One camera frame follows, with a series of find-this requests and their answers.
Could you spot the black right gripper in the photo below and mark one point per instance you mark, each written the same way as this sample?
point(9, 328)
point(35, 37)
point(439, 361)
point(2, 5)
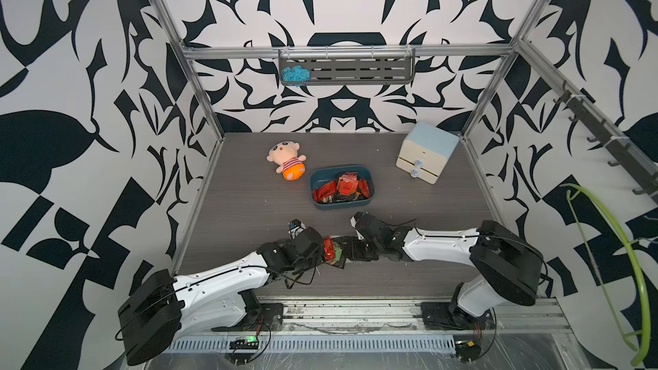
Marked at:
point(349, 254)

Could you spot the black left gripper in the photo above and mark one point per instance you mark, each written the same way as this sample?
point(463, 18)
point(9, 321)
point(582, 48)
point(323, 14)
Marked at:
point(318, 256)

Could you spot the red foil tea bag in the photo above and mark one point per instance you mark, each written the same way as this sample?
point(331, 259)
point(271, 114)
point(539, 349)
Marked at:
point(329, 250)

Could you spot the red label tea bag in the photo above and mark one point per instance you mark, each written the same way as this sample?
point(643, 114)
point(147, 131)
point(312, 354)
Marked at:
point(348, 183)
point(363, 189)

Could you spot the small red tea bag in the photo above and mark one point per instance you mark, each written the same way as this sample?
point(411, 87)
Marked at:
point(326, 193)

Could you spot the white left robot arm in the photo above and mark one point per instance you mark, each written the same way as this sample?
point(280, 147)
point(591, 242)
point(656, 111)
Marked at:
point(165, 307)

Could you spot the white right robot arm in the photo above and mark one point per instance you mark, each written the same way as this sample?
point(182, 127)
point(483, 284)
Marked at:
point(509, 269)

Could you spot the teal plastic storage box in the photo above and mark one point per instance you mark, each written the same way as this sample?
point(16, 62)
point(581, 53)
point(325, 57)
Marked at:
point(325, 175)

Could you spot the plush baby doll toy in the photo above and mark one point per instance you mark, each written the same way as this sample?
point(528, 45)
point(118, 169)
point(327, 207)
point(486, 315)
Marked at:
point(290, 163)

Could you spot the cream blue mini drawer cabinet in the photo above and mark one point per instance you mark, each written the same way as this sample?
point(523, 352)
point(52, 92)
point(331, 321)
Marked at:
point(429, 144)

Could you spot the blue scrunchy sponge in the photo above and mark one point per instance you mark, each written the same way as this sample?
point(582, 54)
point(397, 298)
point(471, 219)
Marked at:
point(295, 75)

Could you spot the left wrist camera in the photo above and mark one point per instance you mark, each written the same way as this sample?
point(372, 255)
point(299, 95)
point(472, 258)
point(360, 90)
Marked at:
point(296, 227)

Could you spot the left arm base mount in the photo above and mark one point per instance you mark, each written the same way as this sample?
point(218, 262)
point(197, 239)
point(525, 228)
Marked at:
point(270, 314)

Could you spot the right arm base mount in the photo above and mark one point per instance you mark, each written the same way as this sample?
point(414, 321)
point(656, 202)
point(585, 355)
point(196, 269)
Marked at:
point(441, 315)

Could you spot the grey wall shelf rack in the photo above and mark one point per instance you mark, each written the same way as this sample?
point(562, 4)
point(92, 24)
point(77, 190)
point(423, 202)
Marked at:
point(344, 68)

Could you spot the dark hook rail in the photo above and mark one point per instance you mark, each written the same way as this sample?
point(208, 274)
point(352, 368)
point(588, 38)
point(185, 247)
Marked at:
point(604, 133)

